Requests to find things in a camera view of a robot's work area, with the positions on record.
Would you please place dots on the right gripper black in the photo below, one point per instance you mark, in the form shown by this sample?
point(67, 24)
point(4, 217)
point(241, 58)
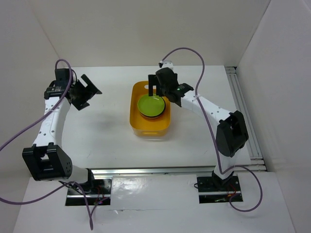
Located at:
point(152, 80)

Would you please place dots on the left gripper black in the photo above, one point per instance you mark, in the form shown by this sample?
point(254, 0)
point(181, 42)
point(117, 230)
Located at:
point(88, 92)

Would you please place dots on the green plate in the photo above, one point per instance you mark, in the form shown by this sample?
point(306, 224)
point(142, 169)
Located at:
point(146, 96)

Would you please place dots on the black plate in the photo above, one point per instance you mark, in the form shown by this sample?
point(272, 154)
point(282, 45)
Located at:
point(152, 108)

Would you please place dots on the orange plate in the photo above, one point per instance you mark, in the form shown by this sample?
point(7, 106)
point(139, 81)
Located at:
point(151, 117)

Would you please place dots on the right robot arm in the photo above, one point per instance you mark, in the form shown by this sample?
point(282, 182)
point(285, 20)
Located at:
point(228, 129)

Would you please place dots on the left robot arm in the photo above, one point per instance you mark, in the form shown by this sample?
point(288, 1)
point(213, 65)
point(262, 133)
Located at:
point(46, 159)

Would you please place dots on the yellow plastic bin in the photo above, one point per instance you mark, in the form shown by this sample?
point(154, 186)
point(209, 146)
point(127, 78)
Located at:
point(145, 127)

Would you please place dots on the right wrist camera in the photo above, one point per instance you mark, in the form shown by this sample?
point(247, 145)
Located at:
point(165, 64)

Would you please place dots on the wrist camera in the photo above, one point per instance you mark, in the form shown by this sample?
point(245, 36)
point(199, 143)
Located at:
point(165, 64)
point(62, 74)

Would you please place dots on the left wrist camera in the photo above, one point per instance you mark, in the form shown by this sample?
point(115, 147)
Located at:
point(62, 74)

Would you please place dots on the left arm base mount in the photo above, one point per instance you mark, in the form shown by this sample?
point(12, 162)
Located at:
point(97, 191)

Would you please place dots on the aluminium front rail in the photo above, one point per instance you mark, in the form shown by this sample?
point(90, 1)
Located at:
point(152, 170)

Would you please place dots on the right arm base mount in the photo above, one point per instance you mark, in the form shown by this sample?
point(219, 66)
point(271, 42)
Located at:
point(212, 190)

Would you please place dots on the aluminium side rail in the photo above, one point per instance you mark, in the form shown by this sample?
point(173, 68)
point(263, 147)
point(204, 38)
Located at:
point(252, 145)

